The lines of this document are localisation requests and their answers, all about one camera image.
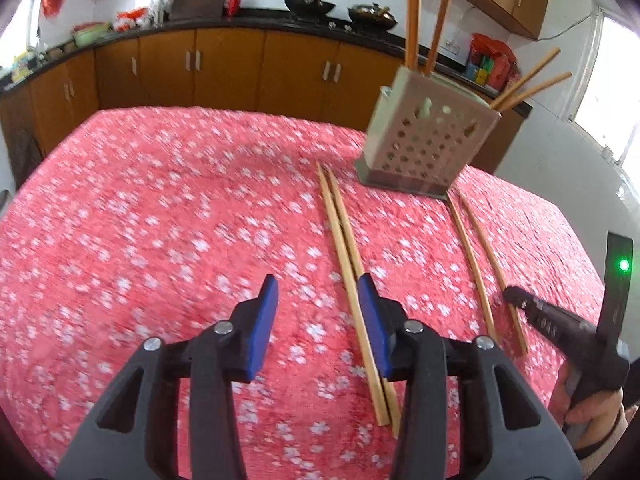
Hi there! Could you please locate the bamboo chopstick four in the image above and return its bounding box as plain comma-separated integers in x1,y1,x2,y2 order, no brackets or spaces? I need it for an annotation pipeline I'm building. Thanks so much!
317,164,390,426

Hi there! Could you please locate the bamboo chopstick five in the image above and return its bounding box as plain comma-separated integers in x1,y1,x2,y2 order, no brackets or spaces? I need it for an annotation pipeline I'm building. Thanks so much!
324,167,403,438

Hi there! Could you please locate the bamboo chopstick six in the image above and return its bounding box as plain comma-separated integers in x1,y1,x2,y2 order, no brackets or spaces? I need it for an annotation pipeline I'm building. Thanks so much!
446,195,500,342

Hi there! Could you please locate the bamboo chopstick eight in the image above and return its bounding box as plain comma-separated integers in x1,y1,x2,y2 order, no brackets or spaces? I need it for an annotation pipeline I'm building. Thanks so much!
490,47,561,110

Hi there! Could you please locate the bamboo chopstick three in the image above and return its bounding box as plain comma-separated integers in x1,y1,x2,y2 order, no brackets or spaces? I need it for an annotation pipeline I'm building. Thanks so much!
423,0,451,76

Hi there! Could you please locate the bamboo chopstick one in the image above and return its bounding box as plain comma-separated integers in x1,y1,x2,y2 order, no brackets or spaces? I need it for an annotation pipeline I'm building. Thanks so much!
403,0,420,72

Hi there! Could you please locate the bamboo chopstick two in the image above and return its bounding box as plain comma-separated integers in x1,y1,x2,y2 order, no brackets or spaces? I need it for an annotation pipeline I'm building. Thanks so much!
410,0,424,73

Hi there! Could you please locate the bamboo chopstick nine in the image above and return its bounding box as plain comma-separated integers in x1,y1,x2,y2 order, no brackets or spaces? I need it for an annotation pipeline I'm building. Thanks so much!
497,72,573,113

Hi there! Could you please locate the right human hand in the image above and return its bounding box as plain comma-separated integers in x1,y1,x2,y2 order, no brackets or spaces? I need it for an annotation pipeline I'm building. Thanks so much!
548,362,624,452

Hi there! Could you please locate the red floral tablecloth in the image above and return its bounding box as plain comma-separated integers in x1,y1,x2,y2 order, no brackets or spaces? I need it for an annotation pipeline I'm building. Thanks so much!
0,105,609,480

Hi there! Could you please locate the right window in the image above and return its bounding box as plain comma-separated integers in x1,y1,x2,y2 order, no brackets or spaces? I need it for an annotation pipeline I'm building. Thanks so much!
570,6,639,168

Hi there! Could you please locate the beige perforated utensil holder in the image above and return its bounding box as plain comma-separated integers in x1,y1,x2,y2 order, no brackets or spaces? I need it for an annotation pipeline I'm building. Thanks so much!
355,66,501,200

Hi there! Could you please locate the red bag on counter corner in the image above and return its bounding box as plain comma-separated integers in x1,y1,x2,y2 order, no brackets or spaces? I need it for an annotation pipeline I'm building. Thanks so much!
465,32,518,91

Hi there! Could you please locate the black countertop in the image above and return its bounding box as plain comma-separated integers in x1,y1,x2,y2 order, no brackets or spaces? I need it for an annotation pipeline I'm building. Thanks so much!
0,6,534,118

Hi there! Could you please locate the yellow dish soap bottle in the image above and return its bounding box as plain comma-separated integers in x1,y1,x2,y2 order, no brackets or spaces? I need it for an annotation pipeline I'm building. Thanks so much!
11,51,37,82

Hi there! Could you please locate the green basin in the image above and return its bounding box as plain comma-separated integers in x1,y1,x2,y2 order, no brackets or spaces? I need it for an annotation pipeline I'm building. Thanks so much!
72,22,112,49

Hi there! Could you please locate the black lidded wok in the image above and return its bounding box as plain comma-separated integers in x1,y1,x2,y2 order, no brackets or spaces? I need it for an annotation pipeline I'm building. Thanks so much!
347,3,397,34

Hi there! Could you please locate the red white bag on counter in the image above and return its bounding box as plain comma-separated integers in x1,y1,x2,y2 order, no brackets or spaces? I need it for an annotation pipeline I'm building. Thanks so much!
113,8,149,32

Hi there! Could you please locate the dark wooden cutting board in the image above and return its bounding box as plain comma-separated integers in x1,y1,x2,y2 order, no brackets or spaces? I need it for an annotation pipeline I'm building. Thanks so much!
168,0,227,21

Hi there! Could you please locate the small red bottle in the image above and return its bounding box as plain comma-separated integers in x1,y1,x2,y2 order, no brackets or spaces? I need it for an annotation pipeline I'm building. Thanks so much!
226,0,242,18

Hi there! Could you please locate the black wok with handle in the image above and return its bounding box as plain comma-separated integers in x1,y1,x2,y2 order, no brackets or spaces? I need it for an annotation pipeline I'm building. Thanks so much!
283,0,335,22

